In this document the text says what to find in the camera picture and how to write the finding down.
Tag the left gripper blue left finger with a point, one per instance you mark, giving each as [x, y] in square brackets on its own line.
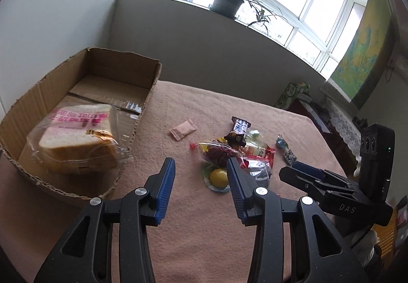
[83, 252]

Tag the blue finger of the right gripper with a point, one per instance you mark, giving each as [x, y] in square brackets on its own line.
[306, 185]
[309, 170]

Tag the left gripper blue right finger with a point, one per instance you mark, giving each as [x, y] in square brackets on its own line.
[318, 251]

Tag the black white candy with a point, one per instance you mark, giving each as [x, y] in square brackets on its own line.
[289, 157]

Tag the pale green candy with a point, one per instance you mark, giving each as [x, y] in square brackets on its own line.
[254, 135]

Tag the dark snickers bar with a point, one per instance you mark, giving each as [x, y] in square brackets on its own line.
[237, 135]

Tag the yellow jelly cup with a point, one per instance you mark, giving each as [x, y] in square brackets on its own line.
[215, 178]

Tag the bagged sliced bread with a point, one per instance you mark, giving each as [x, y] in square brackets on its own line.
[78, 139]

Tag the pink candy sachet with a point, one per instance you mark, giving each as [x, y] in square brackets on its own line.
[182, 130]

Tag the red green snack pouch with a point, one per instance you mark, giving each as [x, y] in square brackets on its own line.
[258, 160]

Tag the yellow snack packet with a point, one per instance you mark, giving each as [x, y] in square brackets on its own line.
[220, 140]

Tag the white gloved right hand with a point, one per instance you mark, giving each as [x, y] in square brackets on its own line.
[363, 245]

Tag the white lace cloth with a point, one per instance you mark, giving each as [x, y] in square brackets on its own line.
[344, 125]

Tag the dark wooden side cabinet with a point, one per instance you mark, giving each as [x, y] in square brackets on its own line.
[302, 108]

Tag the green tissue box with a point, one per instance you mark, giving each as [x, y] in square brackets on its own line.
[290, 94]

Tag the pink table cloth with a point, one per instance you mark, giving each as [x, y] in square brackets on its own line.
[200, 239]

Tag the potted spider plant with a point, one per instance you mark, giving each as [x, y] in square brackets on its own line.
[229, 9]

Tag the wall map poster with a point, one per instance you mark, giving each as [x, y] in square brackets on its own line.
[364, 62]

